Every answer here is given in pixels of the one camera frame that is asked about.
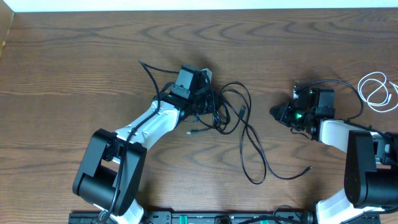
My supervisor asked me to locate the thin black USB cable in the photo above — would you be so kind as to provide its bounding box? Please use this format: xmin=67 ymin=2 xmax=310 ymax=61
xmin=186 ymin=93 xmax=313 ymax=181

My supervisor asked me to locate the white USB cable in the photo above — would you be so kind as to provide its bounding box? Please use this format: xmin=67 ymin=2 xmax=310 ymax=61
xmin=357 ymin=72 xmax=398 ymax=113

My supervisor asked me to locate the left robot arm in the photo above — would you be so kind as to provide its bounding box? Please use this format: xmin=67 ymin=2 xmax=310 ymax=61
xmin=72 ymin=65 xmax=218 ymax=223

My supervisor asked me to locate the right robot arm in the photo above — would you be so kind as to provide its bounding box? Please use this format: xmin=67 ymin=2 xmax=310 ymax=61
xmin=270 ymin=88 xmax=397 ymax=223

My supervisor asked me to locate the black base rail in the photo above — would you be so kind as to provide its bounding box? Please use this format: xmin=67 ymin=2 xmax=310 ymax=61
xmin=67 ymin=210 xmax=381 ymax=224

